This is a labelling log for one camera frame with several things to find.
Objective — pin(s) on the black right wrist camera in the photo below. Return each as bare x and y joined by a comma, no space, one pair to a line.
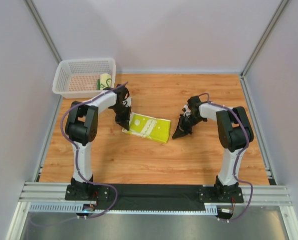
193,102

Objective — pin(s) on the aluminium right corner post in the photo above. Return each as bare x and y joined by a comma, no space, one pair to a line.
265,36

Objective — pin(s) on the green and cream patterned towel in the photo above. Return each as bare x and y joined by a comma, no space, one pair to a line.
104,81

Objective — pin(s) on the aluminium corner post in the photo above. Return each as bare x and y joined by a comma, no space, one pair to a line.
265,36
42,28

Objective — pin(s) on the yellow and cream towel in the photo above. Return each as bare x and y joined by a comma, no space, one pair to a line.
156,129

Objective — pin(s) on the white perforated plastic basket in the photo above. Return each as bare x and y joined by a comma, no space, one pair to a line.
77,78

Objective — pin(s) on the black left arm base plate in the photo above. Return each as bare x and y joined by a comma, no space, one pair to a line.
89,193

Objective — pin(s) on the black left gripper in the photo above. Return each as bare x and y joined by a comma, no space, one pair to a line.
121,114

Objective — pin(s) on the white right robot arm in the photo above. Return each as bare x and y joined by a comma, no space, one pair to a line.
235,134

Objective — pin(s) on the aluminium left corner post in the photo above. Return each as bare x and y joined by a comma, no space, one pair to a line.
42,28

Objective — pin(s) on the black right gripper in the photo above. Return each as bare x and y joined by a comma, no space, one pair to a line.
186,122

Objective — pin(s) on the aluminium front frame rail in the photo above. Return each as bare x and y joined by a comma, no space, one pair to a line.
259,195

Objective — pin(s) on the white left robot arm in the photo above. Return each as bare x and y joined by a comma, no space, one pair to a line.
79,126

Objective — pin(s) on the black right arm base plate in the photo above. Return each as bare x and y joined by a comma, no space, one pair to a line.
209,194

